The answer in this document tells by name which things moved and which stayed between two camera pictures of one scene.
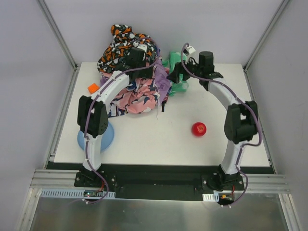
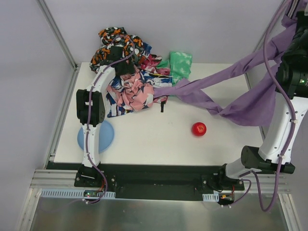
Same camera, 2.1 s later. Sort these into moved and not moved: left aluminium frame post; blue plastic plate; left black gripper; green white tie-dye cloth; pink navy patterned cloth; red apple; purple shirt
Moved: purple shirt; pink navy patterned cloth; left black gripper
Not moved: blue plastic plate; green white tie-dye cloth; left aluminium frame post; red apple
